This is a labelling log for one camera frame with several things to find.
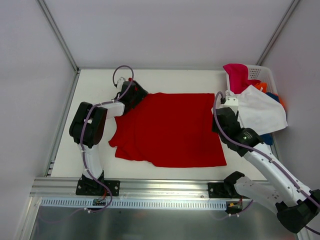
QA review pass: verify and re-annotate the red t shirt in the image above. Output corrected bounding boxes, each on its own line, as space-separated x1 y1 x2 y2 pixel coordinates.
108 93 227 168

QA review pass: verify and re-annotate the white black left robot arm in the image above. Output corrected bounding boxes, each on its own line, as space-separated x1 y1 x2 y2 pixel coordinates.
69 78 148 197

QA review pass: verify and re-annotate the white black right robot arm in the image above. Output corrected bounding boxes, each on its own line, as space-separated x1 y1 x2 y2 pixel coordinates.
212 107 320 234

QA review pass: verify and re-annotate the white t shirt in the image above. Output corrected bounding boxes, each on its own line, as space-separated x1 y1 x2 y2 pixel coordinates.
225 85 288 135

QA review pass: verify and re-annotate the blue t shirt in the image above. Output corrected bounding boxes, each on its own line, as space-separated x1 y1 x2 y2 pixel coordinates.
260 92 281 146

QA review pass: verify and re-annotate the magenta t shirt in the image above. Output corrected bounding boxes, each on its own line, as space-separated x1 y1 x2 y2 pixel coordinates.
223 63 261 94

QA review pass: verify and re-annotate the orange t shirt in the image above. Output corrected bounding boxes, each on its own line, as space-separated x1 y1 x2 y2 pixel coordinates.
254 82 286 108

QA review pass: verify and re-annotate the white plastic basket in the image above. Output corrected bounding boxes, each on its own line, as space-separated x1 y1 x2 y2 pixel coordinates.
226 65 278 95

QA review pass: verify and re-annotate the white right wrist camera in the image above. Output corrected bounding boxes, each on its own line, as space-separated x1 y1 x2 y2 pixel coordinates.
219 96 239 114

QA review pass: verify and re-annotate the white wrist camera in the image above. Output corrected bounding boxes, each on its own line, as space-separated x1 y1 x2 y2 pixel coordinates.
219 96 239 114
115 77 126 90

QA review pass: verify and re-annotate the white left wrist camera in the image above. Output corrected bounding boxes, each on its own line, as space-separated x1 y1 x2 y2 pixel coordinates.
115 77 126 90

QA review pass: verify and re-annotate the rear aluminium frame bar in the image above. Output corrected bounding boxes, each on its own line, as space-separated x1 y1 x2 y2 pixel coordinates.
78 66 224 71

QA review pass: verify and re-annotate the aluminium frame bar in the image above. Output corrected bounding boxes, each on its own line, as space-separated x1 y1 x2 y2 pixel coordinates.
41 70 81 177
78 66 224 71

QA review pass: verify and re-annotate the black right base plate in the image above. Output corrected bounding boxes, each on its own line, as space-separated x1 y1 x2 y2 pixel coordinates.
207 182 248 199

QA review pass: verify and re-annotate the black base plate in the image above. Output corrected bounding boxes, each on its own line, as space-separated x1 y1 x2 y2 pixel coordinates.
207 182 248 199
75 177 121 197

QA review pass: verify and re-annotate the left aluminium frame post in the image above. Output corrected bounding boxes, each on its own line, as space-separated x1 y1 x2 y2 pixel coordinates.
36 0 80 74

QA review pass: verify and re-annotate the aluminium frame post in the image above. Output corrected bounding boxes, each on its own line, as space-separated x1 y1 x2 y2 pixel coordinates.
36 0 80 74
256 0 302 66

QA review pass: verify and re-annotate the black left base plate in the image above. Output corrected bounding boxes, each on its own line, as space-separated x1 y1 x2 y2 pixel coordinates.
75 177 121 197

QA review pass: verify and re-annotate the right aluminium frame post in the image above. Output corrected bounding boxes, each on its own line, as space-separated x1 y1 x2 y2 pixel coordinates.
256 0 302 66

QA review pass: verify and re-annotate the left aluminium frame bar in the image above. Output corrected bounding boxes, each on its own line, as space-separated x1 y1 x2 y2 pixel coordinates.
41 70 81 177

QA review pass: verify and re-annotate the white slotted cable duct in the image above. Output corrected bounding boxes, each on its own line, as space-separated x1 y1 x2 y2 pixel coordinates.
40 197 227 211

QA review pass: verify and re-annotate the aluminium mounting rail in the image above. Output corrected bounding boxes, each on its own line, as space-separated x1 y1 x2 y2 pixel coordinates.
30 177 232 201

